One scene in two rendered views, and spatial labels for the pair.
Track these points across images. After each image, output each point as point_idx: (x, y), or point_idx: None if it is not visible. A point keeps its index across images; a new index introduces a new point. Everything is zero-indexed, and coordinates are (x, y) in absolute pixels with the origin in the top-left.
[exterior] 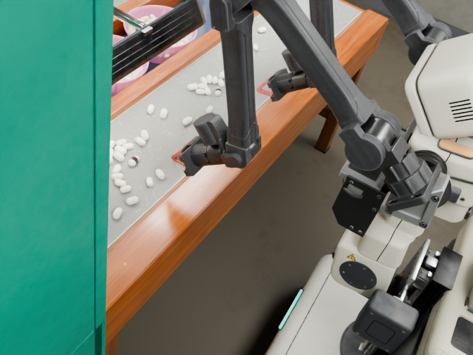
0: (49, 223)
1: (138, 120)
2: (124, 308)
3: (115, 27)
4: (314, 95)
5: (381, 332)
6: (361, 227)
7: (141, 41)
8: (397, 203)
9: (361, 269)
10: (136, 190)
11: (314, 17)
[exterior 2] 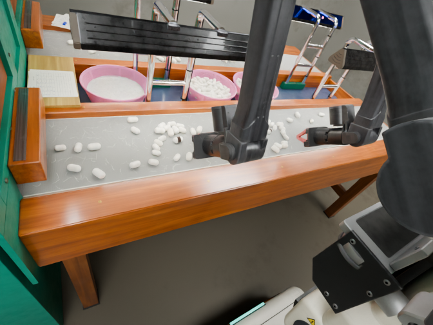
0: None
1: (203, 121)
2: (82, 239)
3: (229, 77)
4: (341, 164)
5: None
6: (339, 302)
7: (213, 37)
8: None
9: None
10: (163, 158)
11: (377, 71)
